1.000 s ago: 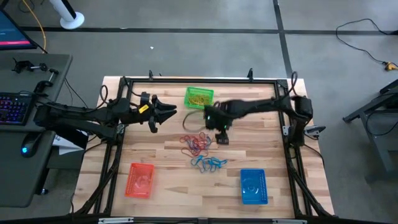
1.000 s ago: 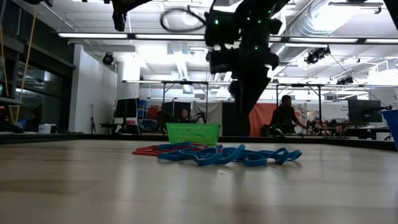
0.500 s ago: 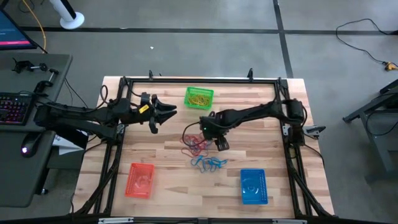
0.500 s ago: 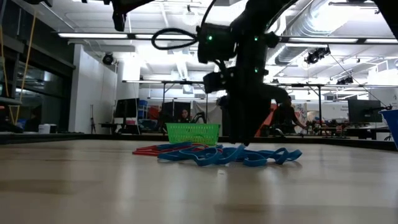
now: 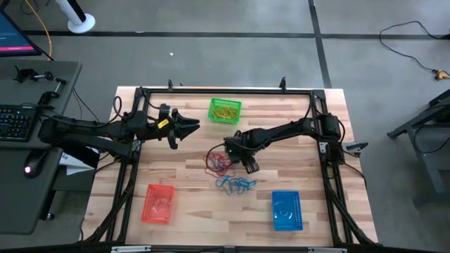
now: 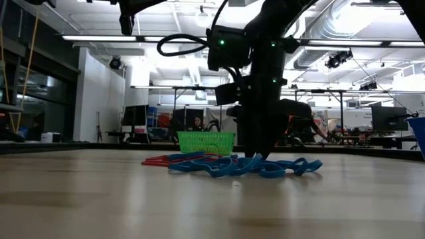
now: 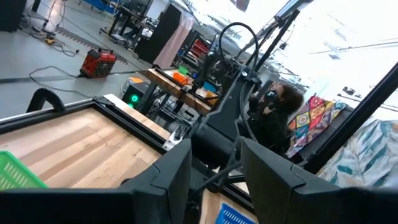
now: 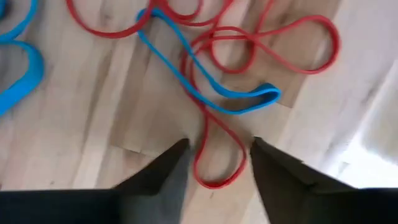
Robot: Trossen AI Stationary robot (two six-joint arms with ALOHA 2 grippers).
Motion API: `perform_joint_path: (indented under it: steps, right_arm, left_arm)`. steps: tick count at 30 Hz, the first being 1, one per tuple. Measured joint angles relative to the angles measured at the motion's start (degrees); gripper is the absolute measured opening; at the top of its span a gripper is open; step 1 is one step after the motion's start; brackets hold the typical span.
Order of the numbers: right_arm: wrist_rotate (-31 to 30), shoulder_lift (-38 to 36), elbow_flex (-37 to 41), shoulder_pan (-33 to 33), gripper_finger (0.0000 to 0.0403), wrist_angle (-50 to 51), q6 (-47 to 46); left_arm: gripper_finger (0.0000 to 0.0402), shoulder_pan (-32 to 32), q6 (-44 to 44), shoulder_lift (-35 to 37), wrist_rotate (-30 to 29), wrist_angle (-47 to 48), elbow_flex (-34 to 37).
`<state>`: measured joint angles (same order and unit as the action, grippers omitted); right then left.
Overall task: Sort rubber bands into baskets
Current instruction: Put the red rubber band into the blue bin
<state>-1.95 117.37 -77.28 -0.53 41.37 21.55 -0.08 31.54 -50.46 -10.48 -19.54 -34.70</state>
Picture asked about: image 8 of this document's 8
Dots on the red rubber band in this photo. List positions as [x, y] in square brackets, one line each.
[109, 35]
[214, 185]
[336, 43]
[186, 21]

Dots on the thin blue rubber band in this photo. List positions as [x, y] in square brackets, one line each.
[273, 92]

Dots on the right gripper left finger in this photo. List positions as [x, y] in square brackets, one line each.
[149, 199]

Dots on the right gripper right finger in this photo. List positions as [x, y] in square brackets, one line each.
[289, 193]

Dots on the wide blue rubber band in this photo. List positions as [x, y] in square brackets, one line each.
[32, 71]

